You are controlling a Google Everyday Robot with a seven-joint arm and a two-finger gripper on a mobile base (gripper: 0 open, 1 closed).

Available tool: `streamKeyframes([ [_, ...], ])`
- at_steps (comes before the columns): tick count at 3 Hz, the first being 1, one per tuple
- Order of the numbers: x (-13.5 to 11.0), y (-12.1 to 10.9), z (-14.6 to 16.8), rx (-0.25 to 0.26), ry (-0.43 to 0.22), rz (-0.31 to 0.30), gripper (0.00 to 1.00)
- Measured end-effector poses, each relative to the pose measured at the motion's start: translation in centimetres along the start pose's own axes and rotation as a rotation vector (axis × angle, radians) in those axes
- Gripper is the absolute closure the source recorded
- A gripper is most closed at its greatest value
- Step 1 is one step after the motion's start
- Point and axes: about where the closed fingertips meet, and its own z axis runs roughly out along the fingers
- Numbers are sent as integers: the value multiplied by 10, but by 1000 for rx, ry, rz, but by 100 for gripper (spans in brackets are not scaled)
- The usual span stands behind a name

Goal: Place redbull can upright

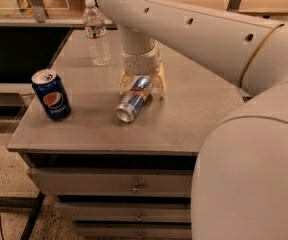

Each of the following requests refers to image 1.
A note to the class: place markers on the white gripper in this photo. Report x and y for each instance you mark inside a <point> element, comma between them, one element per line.
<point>141,63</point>

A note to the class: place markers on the red bull can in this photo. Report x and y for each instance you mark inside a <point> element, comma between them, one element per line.
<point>131,104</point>

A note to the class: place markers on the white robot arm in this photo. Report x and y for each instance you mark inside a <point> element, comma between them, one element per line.
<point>240,182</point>

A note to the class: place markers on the blue pepsi can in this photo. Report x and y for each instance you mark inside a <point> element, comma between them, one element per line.
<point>51,93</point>

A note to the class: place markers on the clear plastic water bottle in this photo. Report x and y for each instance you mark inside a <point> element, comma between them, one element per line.
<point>96,33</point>

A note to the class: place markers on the grey metal drawer cabinet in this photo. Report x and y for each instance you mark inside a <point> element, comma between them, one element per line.
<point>166,134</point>

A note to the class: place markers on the top grey drawer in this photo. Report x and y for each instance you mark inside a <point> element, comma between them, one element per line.
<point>112,182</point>

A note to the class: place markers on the grey drawer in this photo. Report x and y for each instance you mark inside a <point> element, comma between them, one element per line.
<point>124,212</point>
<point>112,182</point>
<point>136,231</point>

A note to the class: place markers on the middle grey drawer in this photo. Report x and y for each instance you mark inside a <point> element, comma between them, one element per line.
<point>124,212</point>

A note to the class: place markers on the bottom grey drawer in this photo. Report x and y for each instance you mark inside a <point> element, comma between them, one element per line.
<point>136,231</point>

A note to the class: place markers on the wooden shelf rail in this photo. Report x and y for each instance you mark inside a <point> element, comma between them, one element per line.
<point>34,15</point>

